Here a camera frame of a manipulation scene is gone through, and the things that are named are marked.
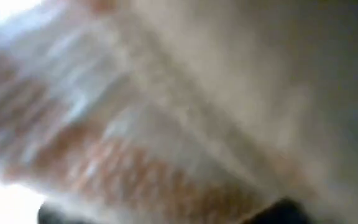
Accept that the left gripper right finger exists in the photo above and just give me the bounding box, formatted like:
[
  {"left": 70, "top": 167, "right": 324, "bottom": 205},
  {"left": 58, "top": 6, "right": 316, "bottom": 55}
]
[{"left": 243, "top": 197, "right": 313, "bottom": 224}]

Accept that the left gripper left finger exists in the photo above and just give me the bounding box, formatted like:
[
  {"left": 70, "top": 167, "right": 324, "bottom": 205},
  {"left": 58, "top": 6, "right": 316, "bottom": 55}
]
[{"left": 37, "top": 201, "right": 90, "bottom": 224}]

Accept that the white red-checked towel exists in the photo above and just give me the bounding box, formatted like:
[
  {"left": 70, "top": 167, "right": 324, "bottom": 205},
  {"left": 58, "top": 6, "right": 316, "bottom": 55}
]
[{"left": 0, "top": 0, "right": 358, "bottom": 224}]

